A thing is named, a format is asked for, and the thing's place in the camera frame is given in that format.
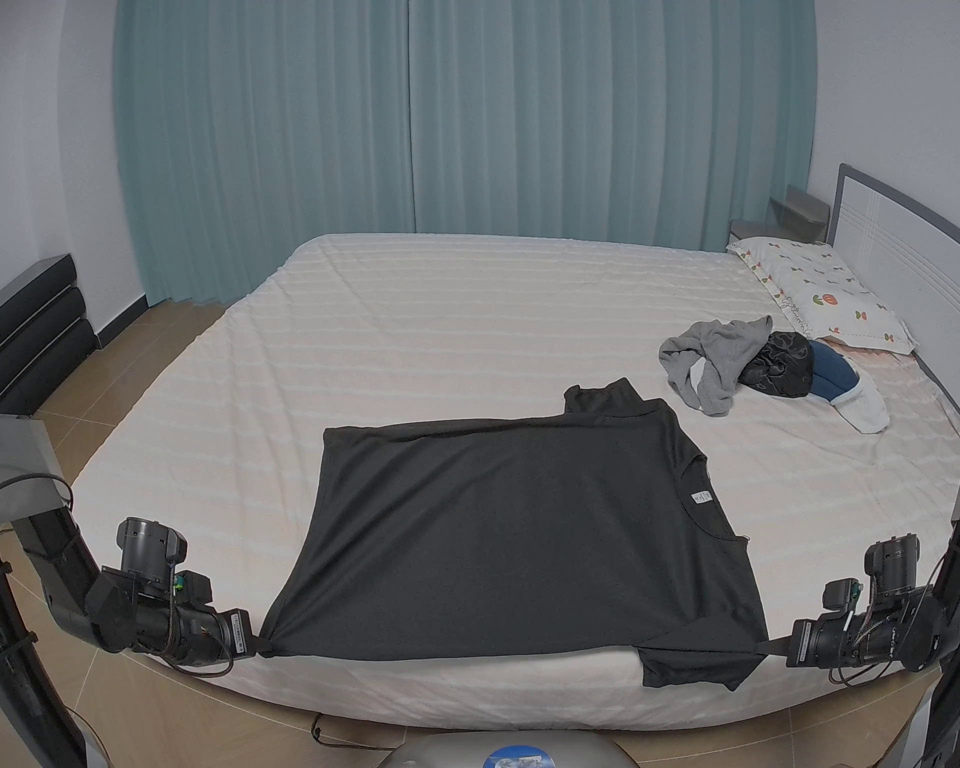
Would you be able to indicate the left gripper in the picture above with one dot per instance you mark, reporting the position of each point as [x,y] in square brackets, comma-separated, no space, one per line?
[199,637]

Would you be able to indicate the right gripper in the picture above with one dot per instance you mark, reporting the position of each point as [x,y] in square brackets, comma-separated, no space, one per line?
[832,641]

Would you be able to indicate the black T-shirt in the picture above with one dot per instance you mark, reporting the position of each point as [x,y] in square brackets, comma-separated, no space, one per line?
[510,540]

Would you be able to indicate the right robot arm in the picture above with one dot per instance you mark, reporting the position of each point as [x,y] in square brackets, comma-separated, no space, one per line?
[926,630]

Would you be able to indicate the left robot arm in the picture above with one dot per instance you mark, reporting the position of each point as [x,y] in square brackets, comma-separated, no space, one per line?
[67,592]

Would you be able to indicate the bed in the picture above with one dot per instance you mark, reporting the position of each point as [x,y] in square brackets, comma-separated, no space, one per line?
[450,337]

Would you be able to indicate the blue and white garment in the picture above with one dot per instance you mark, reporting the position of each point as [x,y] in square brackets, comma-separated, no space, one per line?
[829,375]

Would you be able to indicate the black shiny garment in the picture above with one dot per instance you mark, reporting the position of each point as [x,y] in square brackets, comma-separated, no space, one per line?
[780,364]

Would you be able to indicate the grey knit garment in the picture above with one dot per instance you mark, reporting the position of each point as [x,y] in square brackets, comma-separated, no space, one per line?
[720,352]

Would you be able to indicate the black chest of drawers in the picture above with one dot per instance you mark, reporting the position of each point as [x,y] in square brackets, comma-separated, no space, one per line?
[37,330]

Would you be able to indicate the white printed pillow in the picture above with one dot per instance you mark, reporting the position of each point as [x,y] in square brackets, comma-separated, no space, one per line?
[825,292]

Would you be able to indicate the grey bedside table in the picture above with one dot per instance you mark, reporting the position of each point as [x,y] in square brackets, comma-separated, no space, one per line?
[806,210]

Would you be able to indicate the blue-green curtain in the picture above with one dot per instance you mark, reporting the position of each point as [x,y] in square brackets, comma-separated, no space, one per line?
[450,112]

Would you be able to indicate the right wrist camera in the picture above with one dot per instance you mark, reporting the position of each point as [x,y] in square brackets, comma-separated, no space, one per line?
[840,595]

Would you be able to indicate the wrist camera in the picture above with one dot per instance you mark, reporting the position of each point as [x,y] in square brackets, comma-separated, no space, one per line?
[840,595]
[195,589]

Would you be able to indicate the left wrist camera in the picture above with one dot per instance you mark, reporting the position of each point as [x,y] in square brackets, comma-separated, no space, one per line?
[195,589]

